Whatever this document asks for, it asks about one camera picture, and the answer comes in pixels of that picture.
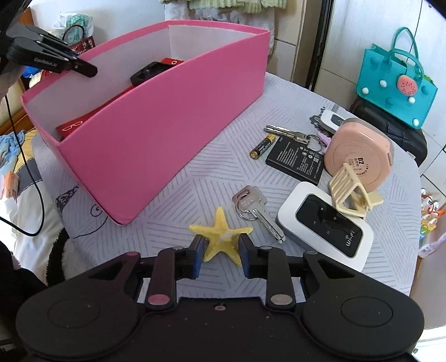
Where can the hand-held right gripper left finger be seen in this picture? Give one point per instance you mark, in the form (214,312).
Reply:
(198,258)

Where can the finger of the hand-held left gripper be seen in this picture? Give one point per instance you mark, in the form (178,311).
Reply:
(52,59)
(31,32)

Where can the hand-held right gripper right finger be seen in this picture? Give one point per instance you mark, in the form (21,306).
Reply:
(244,258)

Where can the yellow starfish ornament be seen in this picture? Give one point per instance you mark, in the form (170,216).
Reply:
(219,236)

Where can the black battery pack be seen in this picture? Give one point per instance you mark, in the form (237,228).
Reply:
(292,156)

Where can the pink storage box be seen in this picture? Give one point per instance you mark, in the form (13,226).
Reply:
(156,121)

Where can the red woven bag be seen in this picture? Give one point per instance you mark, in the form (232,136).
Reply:
(83,44)

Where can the white plastic bag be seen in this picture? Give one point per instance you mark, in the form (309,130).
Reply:
(75,21)

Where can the red flat glasses case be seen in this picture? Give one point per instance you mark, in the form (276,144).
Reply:
(71,127)

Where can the grey patterned tablecloth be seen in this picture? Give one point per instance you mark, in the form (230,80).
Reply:
(209,174)

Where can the white pocket wifi router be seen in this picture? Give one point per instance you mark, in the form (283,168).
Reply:
(324,215)
(329,120)

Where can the black plastic device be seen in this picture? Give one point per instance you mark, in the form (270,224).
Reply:
(146,75)

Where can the blue cloth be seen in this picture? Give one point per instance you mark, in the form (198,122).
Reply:
(10,149)

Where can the black and gold cylindrical battery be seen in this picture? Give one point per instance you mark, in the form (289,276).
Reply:
(261,148)

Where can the cream miniature beach chair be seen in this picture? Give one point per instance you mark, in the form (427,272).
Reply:
(343,181)

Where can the orange packet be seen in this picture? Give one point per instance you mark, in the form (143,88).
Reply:
(8,184)

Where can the black and white plush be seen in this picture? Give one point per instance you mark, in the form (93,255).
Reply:
(59,257)

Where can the pink round device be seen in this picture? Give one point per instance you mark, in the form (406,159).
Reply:
(355,146)

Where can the cream and green fleece top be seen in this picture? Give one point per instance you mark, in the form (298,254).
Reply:
(209,4)

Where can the colourful toy pack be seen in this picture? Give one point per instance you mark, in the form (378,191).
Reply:
(430,209)

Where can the white fleece trousers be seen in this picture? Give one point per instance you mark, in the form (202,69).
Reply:
(244,19)

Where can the black hard suitcase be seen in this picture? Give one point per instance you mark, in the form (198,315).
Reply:
(400,135)

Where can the teal felt handbag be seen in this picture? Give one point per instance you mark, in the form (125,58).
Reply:
(383,83)

